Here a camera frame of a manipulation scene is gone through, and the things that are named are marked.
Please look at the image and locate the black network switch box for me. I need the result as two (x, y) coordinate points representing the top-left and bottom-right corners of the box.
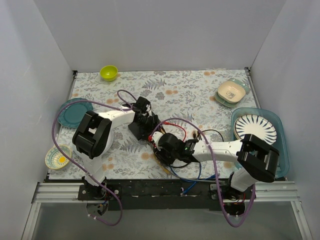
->
(128, 112), (160, 141)

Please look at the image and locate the yellow ethernet cable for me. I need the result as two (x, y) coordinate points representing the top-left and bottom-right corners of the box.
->
(156, 152), (171, 176)

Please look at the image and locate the red ethernet cable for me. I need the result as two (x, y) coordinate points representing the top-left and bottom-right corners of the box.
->
(161, 121), (188, 141)

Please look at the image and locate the black ethernet cable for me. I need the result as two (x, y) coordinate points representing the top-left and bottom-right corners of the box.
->
(192, 129), (226, 145)

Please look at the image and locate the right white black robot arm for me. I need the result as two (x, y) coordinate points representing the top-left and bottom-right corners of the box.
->
(148, 131), (280, 199)

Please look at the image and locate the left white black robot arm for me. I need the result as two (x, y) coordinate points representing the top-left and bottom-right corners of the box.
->
(72, 97), (160, 200)

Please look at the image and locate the floral table mat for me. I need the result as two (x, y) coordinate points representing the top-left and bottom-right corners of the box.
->
(48, 69), (261, 180)

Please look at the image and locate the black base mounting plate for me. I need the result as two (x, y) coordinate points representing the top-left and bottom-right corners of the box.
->
(77, 179), (256, 211)

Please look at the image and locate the lime green bowl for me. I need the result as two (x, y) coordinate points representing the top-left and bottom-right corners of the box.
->
(100, 65), (118, 82)

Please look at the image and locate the pale green square plate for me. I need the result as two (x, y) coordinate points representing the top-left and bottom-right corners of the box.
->
(214, 78), (250, 108)

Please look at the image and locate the teal scalloped plate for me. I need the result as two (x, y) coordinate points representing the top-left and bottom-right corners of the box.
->
(57, 102), (94, 129)

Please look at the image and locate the cream square bowl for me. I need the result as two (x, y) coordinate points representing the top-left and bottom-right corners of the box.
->
(217, 81), (246, 104)

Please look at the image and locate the white blue striped plate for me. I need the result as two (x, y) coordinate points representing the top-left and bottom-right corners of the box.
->
(233, 114), (277, 145)

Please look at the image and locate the yellow teal patterned bowl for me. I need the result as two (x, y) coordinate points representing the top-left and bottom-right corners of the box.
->
(44, 144), (72, 170)

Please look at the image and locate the teal plastic tub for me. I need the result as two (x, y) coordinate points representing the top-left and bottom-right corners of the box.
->
(231, 107), (290, 179)

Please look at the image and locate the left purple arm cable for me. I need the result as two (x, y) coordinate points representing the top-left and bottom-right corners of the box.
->
(51, 89), (133, 227)

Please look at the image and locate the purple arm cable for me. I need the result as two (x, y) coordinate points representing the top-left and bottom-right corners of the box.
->
(51, 89), (133, 227)
(151, 117), (257, 228)

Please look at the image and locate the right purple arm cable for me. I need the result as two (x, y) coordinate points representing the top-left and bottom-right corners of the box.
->
(151, 117), (257, 228)

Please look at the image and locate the aluminium frame rail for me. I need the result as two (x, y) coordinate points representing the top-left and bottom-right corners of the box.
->
(32, 181), (301, 203)

